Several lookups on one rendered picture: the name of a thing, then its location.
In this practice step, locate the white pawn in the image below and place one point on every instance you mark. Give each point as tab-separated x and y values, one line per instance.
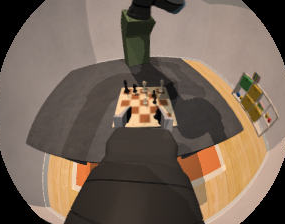
145	102

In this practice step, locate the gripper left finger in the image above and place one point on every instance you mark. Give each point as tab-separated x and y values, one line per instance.
123	118

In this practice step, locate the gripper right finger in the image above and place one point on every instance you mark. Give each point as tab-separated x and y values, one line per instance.
163	119

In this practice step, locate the brown and cream chessboard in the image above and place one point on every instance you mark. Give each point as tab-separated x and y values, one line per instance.
143	115

